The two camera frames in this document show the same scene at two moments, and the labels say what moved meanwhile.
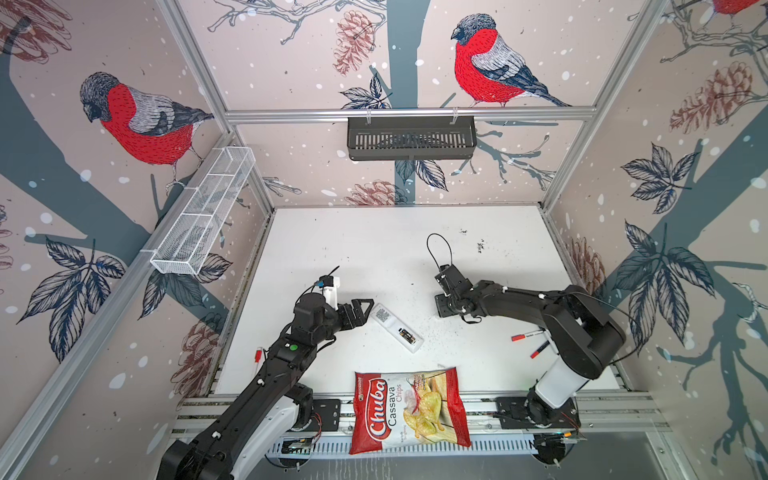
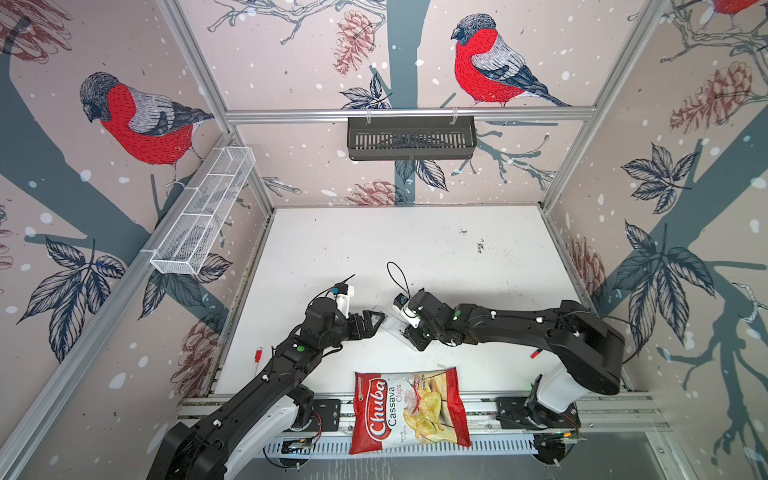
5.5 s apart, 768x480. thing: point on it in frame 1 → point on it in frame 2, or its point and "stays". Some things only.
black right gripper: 441,305 → 412,333
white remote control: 397,328 stays
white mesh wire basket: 181,250 stays
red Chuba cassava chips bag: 407,410 stays
